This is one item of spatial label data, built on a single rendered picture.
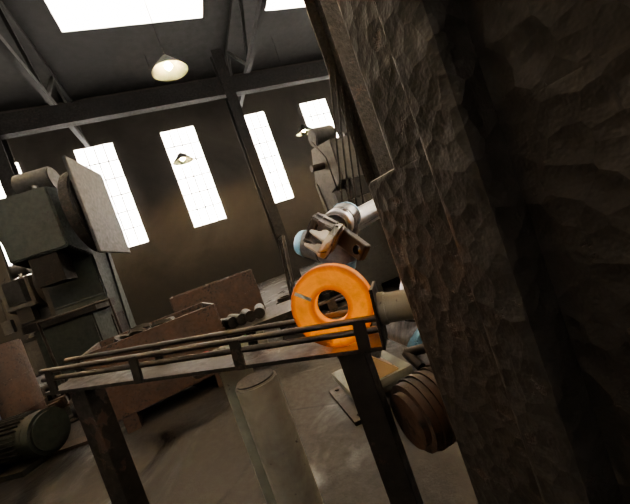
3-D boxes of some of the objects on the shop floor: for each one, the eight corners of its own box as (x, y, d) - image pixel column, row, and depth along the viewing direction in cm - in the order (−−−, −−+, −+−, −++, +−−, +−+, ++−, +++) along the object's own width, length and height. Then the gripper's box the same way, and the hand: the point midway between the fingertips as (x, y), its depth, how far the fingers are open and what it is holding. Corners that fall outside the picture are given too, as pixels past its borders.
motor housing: (603, 610, 63) (513, 342, 61) (522, 699, 56) (417, 400, 54) (538, 557, 76) (461, 332, 74) (464, 624, 68) (377, 377, 67)
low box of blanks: (225, 360, 334) (202, 298, 331) (242, 376, 268) (213, 298, 266) (122, 410, 293) (94, 339, 291) (112, 443, 227) (77, 351, 225)
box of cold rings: (258, 317, 512) (241, 270, 509) (271, 323, 435) (251, 268, 432) (189, 347, 474) (170, 296, 471) (190, 358, 397) (168, 298, 394)
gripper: (313, 232, 97) (286, 256, 78) (325, 204, 93) (300, 221, 74) (340, 246, 96) (320, 273, 77) (353, 217, 92) (335, 238, 73)
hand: (323, 251), depth 76 cm, fingers closed
